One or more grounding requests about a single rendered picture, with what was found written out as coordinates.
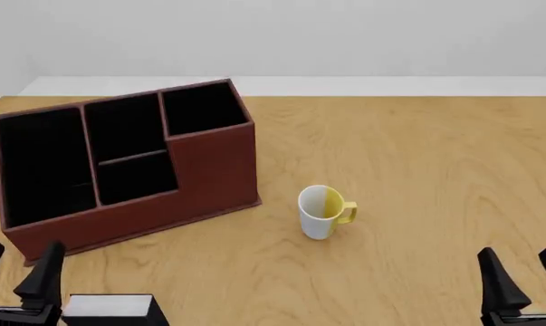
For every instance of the red-brown desk caddy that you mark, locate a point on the red-brown desk caddy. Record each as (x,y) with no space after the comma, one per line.
(213,169)

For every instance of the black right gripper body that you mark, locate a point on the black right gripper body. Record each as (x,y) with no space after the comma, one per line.
(526,320)

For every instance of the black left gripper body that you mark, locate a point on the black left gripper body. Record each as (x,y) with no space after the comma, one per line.
(14,317)

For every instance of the black book with white pages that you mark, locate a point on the black book with white pages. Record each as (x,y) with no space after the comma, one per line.
(107,305)

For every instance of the white and yellow mug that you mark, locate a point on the white and yellow mug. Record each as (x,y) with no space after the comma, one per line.
(315,224)

